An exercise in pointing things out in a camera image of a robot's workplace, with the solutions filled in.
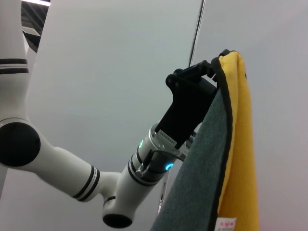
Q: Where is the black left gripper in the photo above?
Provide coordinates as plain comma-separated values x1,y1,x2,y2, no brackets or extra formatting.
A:
156,49,232,150

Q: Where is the grey towel with yellow back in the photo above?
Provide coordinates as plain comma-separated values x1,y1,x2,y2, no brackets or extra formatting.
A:
149,50,260,231

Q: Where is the silver metal cable plug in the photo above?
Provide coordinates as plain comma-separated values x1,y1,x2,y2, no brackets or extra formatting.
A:
184,131,197,151

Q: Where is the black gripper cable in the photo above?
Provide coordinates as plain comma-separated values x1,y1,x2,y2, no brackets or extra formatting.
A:
136,149,187,176

